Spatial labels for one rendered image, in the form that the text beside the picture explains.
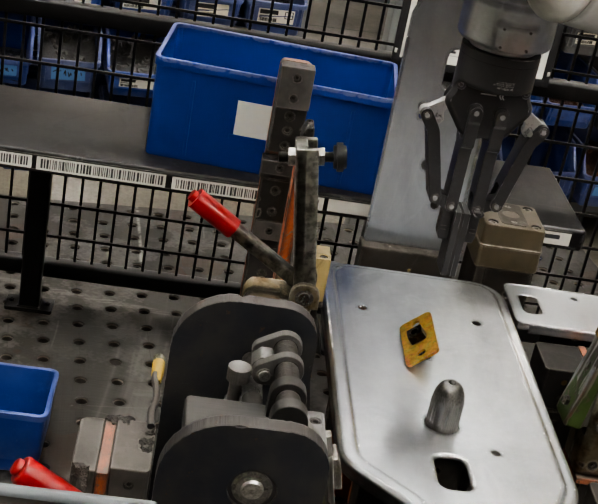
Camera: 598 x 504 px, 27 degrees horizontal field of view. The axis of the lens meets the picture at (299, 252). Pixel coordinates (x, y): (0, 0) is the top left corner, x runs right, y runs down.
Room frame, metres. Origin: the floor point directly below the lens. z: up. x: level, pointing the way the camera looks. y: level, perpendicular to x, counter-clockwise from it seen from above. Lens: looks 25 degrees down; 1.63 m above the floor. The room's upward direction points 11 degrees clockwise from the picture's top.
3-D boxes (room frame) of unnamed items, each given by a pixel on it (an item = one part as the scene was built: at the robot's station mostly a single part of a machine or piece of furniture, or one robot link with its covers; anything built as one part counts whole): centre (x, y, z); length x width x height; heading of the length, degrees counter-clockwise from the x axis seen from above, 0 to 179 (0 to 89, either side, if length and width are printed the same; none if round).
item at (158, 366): (0.84, 0.09, 1.09); 0.10 x 0.01 x 0.01; 7
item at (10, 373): (1.26, 0.31, 0.74); 0.11 x 0.10 x 0.09; 7
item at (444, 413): (1.02, -0.16, 1.02); 0.03 x 0.03 x 0.07
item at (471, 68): (1.15, -0.15, 1.29); 0.08 x 0.07 x 0.09; 97
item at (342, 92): (1.56, 0.07, 1.09); 0.30 x 0.17 x 0.13; 91
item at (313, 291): (1.11, -0.01, 1.06); 0.03 x 0.01 x 0.03; 97
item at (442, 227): (1.15, -0.13, 1.16); 0.03 x 0.01 x 0.05; 97
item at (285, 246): (1.23, 0.02, 0.95); 0.03 x 0.01 x 0.50; 7
